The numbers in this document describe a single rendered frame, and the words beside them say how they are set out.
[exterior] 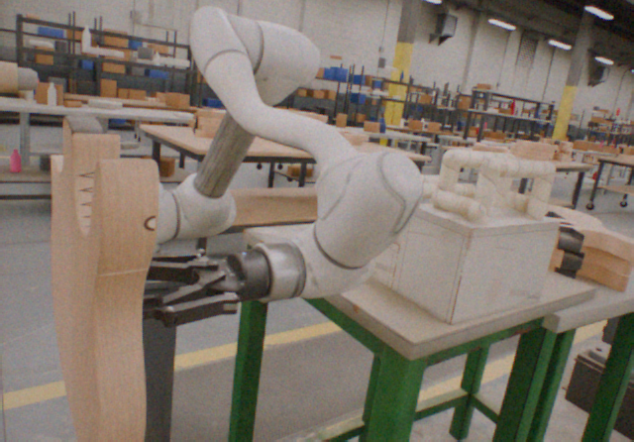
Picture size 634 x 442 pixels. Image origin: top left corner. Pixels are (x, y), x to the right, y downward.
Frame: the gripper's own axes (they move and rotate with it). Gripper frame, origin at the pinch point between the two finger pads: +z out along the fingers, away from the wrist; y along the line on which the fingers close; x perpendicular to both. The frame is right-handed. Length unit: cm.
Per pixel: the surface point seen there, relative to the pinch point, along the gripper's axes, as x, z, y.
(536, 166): 21, -66, -10
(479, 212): 14, -54, -11
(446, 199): 13, -53, -4
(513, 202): 12, -72, -6
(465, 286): 1, -52, -14
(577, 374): -89, -213, 7
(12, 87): 22.9, 9.7, 7.6
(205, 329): -124, -79, 131
